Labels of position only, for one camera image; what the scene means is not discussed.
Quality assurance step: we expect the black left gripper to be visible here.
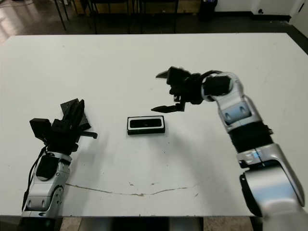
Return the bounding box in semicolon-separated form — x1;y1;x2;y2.
45;99;98;155

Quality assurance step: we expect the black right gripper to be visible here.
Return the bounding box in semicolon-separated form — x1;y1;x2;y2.
151;69;205;114

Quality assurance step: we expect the black box lid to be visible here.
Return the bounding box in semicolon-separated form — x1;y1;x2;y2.
60;98;92;129

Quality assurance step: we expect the black box with white insert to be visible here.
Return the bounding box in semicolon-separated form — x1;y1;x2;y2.
126;115;167;137

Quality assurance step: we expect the wooden crate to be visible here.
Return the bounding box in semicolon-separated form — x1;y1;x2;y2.
178;0;201;14

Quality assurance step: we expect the black trash bin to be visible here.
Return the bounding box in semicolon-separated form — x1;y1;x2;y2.
199;0;218;23

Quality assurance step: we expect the grey dark robot lower body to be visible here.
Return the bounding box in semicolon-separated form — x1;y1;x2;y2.
79;216;205;231

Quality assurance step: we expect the white door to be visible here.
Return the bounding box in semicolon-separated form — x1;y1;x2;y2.
288;0;308;26

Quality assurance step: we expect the black right wrist camera housing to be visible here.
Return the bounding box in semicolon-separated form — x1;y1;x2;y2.
167;66;192;85

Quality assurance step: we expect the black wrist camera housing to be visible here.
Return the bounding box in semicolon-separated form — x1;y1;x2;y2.
167;66;192;85
29;118;52;143

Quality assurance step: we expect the black left wrist camera housing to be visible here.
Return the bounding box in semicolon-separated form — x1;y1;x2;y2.
29;118;52;143

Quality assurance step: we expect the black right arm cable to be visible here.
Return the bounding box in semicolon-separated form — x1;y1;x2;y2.
203;69;228;79

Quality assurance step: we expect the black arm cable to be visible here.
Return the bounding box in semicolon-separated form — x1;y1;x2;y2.
203;69;228;79
22;146;48;210

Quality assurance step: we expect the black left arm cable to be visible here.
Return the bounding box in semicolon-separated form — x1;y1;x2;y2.
22;146;48;210

